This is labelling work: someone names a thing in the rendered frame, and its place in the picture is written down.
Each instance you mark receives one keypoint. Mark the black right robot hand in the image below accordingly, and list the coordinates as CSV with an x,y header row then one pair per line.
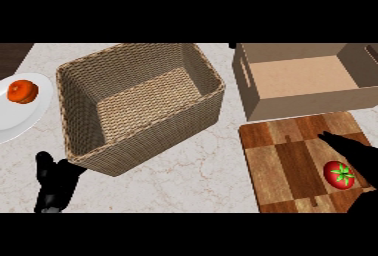
x,y
362,156

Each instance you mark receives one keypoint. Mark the wooden cutting board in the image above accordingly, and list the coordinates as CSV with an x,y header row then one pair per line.
x,y
290,166

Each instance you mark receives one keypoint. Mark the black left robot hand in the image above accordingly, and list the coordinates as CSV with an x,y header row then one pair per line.
x,y
55,183

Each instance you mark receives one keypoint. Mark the orange fruit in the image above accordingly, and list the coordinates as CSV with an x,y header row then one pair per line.
x,y
23,91

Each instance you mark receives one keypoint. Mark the dark brown wooden panel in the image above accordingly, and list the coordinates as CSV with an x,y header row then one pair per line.
x,y
12,56

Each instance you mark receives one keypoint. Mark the woven wicker basket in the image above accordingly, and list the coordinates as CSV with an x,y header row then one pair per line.
x,y
139,106

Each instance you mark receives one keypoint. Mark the red tomato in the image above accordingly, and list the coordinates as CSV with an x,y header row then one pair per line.
x,y
339,175

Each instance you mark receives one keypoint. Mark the brown cardboard box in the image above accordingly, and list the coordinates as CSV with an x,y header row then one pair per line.
x,y
300,83

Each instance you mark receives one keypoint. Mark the small black object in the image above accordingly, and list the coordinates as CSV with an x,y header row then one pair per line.
x,y
232,45

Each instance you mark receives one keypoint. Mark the white plate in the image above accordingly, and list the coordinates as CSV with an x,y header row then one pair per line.
x,y
23,110

